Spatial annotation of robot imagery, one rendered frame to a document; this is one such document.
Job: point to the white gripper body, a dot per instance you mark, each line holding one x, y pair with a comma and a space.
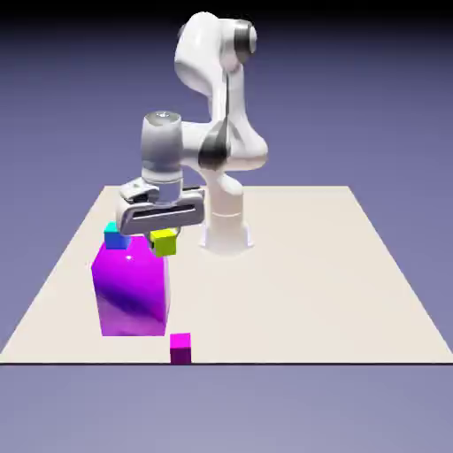
161, 216

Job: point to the small yellow cube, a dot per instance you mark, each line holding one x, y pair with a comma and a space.
165, 242

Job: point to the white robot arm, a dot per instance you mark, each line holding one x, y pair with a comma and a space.
226, 106

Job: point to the small blue cube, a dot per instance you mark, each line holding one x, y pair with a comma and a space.
115, 238

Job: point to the small magenta cube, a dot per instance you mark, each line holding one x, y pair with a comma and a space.
180, 348

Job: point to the large magenta box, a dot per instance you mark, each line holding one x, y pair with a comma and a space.
131, 286

